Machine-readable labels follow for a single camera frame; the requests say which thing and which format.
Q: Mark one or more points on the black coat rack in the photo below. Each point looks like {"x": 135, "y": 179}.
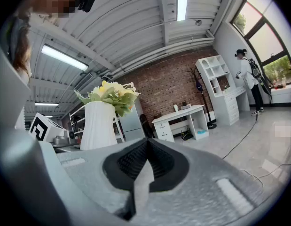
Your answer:
{"x": 205, "y": 105}

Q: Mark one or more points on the silver refrigerator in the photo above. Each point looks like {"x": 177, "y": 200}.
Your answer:
{"x": 132, "y": 121}

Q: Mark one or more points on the person's grey jacket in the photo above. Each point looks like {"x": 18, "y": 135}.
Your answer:
{"x": 9, "y": 91}

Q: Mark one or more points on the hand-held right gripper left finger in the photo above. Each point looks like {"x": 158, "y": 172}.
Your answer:
{"x": 88, "y": 163}

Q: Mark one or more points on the white bookshelf cabinet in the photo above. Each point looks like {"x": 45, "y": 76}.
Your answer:
{"x": 220, "y": 88}

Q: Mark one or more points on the grey drawer organiser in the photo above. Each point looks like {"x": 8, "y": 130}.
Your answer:
{"x": 185, "y": 107}

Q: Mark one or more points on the black framed window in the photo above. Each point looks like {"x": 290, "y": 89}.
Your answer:
{"x": 265, "y": 39}

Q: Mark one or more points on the yellow flowers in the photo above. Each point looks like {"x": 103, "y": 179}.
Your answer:
{"x": 98, "y": 126}

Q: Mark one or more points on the black head-mounted camera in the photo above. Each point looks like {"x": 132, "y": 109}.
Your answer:
{"x": 87, "y": 1}

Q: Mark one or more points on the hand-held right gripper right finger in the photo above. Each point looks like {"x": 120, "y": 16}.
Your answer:
{"x": 201, "y": 196}

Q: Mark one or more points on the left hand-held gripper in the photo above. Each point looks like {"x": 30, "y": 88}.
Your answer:
{"x": 39, "y": 128}

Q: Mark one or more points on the white desk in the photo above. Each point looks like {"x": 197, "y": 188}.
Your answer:
{"x": 180, "y": 115}

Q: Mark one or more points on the pale green wipes canister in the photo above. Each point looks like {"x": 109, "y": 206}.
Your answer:
{"x": 176, "y": 108}

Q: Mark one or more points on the black router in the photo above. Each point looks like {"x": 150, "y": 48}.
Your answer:
{"x": 186, "y": 136}

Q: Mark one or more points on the long ceiling light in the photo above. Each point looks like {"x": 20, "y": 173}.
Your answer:
{"x": 46, "y": 104}
{"x": 65, "y": 57}
{"x": 182, "y": 1}

